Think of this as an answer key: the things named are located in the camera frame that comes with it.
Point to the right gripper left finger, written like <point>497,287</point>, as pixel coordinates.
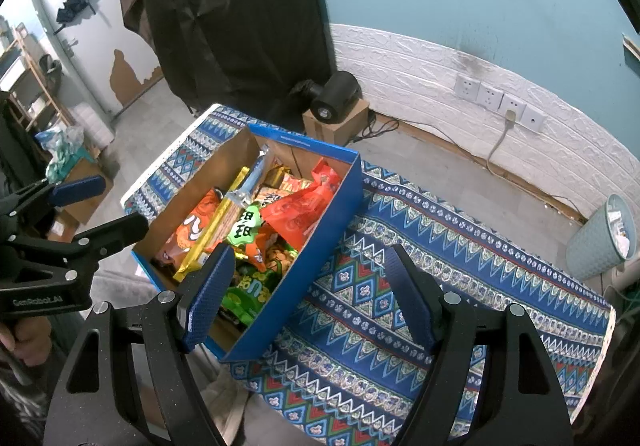
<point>96,400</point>

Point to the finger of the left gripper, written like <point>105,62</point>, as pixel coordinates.
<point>100,238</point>
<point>42,193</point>

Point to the orange green snack bag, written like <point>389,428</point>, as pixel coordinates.
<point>250,236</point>

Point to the gold biscuit pack with pictures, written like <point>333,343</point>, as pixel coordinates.
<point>180,276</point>

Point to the silver foil snack pack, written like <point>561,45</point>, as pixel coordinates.
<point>242,195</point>

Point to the green pea snack bag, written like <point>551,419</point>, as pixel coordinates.
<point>243,302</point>

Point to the red candy bag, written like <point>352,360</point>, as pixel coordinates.
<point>295,216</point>

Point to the red white snack bag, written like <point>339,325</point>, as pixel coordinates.
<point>281,182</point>

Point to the person's left hand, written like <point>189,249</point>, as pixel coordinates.
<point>29,340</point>

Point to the cardboard box with bags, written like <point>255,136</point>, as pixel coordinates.
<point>72,160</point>

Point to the wooden shelf rack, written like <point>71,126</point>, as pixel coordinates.
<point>31,78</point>

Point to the white door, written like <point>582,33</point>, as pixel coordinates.
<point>114,64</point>

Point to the light blue waste bin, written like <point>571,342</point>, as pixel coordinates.
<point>608,239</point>

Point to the blue patterned tablecloth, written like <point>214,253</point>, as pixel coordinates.
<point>423,327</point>

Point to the black folded umbrella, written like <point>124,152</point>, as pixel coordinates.
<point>70,11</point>

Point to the blue cardboard box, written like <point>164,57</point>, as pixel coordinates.
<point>300,154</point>

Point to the black hanging curtain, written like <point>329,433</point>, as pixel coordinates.
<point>251,55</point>

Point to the small cardboard box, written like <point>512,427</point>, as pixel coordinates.
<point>339,134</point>

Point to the white wall socket strip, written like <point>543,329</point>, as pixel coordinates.
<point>498,102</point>

